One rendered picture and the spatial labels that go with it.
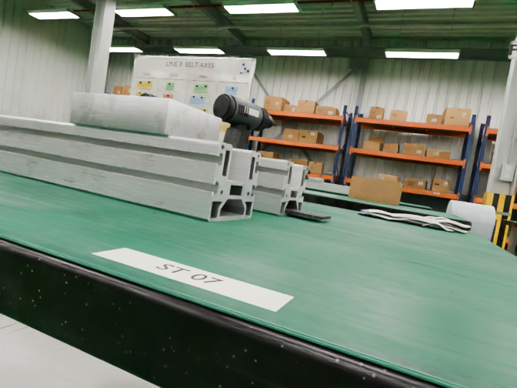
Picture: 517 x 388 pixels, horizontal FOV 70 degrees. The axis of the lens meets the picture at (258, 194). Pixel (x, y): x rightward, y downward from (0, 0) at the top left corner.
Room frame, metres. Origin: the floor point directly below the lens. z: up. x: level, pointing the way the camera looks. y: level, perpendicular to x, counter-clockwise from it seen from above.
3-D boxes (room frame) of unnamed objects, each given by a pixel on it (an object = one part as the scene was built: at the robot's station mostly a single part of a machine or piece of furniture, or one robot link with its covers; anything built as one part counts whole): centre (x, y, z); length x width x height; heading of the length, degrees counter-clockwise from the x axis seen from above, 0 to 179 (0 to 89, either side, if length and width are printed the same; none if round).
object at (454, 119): (9.64, -3.60, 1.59); 2.83 x 0.98 x 3.17; 67
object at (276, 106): (10.81, -0.84, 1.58); 2.83 x 0.98 x 3.15; 67
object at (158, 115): (0.49, 0.16, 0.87); 0.16 x 0.11 x 0.07; 64
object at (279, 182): (0.77, 0.30, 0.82); 0.80 x 0.10 x 0.09; 64
